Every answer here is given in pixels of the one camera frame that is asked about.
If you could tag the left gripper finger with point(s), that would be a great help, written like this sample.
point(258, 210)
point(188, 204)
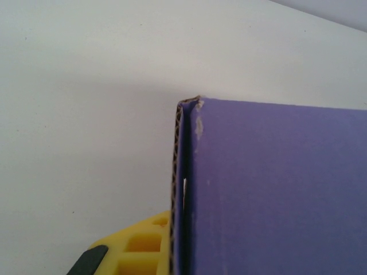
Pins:
point(134, 246)

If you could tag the purple cardboard box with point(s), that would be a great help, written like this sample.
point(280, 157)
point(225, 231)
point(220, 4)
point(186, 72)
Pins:
point(272, 186)

